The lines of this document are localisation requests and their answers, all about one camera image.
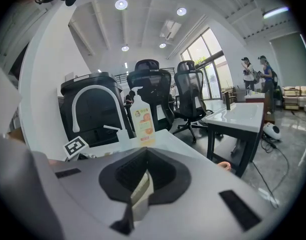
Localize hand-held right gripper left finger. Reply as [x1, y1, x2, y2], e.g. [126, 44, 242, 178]
[32, 146, 149, 240]

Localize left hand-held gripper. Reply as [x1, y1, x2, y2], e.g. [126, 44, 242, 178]
[63, 135, 93, 161]

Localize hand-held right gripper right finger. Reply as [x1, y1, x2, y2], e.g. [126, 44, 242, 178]
[132, 146, 281, 240]

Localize large black plastic cabinet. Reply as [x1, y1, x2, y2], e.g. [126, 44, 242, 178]
[60, 71, 130, 147]

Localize white gooseneck faucet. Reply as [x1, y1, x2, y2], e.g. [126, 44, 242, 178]
[72, 85, 130, 143]

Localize orange label soap pump bottle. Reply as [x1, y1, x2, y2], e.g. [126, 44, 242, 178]
[129, 86, 156, 145]

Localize white desk black legs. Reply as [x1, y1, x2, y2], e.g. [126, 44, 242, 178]
[205, 102, 265, 179]

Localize black basin faucet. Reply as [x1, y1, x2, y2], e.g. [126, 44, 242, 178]
[222, 90, 232, 110]

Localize white round floor heater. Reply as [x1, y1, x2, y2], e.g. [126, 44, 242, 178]
[262, 121, 281, 141]

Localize black mesh office chair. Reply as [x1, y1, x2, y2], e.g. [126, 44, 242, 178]
[172, 60, 213, 142]
[126, 58, 175, 132]

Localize wooden cabinet white top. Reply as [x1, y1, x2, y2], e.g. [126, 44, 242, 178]
[244, 91, 266, 104]

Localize large glass window door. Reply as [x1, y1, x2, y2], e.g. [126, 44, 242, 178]
[180, 27, 233, 101]

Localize stack of beige boxes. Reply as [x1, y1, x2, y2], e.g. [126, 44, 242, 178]
[282, 85, 306, 111]

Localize white ceiling air conditioner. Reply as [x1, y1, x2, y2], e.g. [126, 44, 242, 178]
[159, 19, 182, 39]

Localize grey roller blind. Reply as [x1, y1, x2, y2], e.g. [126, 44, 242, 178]
[269, 31, 306, 86]

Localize long ceiling tube light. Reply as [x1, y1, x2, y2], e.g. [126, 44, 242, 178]
[262, 6, 290, 19]

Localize black floor cable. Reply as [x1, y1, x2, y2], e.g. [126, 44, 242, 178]
[251, 161, 280, 209]
[260, 136, 290, 194]

